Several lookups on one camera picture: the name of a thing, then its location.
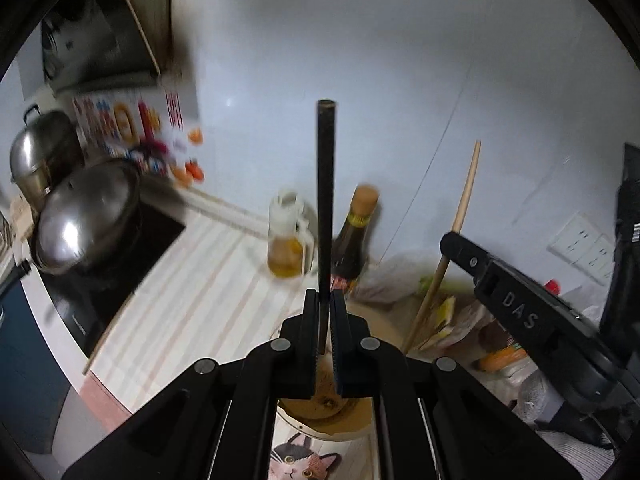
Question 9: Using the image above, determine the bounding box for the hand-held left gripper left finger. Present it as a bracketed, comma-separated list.
[62, 289, 321, 480]

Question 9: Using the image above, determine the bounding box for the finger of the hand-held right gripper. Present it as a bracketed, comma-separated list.
[439, 231, 501, 291]

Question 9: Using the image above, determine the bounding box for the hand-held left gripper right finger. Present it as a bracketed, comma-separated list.
[329, 290, 581, 480]

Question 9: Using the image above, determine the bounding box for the wooden chopstick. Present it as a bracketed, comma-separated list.
[401, 141, 482, 354]

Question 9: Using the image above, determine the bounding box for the cream ribbed utensil holder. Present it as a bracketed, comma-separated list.
[269, 300, 377, 442]

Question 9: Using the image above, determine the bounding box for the black chopstick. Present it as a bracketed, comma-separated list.
[316, 100, 338, 301]

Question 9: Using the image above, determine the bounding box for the clear condiment tray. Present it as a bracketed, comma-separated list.
[414, 294, 496, 357]

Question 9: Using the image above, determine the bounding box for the clear plastic bag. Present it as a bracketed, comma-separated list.
[356, 251, 443, 305]

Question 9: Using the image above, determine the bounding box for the dark soy sauce bottle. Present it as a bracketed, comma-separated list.
[329, 185, 380, 295]

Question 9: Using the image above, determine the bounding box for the clear oil bottle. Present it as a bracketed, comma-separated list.
[266, 187, 317, 279]

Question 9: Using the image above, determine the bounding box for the cat-shaped mat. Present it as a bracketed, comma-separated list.
[269, 432, 344, 480]

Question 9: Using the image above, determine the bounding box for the black induction cooktop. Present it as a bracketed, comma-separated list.
[40, 195, 187, 359]

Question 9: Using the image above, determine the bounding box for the black wok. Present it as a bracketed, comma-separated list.
[0, 195, 146, 301]

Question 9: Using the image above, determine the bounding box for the steel wok lid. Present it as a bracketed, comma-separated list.
[34, 159, 142, 268]

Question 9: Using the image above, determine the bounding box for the blue kitchen cabinet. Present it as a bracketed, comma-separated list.
[0, 280, 72, 453]

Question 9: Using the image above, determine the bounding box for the steel steamer pot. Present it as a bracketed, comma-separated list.
[10, 105, 85, 211]

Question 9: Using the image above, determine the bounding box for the black range hood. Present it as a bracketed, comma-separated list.
[40, 0, 162, 96]

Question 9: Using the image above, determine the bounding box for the white wall socket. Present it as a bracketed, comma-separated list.
[575, 234, 617, 287]
[546, 211, 603, 267]

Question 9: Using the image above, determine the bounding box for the colourful wall sticker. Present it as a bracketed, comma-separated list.
[71, 87, 207, 184]

